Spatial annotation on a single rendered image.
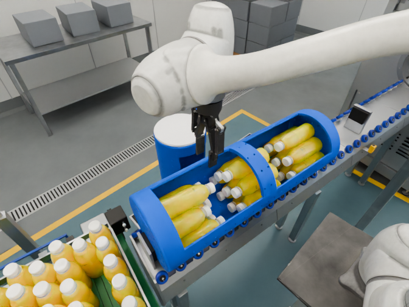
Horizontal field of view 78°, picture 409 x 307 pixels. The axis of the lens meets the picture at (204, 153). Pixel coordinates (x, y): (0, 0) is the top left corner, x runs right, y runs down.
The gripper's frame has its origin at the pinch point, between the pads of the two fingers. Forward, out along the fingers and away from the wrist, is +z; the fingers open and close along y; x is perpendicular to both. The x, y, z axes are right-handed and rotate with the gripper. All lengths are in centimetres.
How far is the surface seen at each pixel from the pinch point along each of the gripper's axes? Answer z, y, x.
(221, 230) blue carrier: 21.8, -15.2, 4.0
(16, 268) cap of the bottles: 24, 10, 62
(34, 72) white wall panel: 102, 328, 34
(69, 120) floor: 137, 256, 21
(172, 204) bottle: 14.0, -2.0, 14.4
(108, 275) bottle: 27.3, -5.1, 40.0
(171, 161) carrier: 41, 39, -7
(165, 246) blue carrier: 15.5, -12.5, 22.8
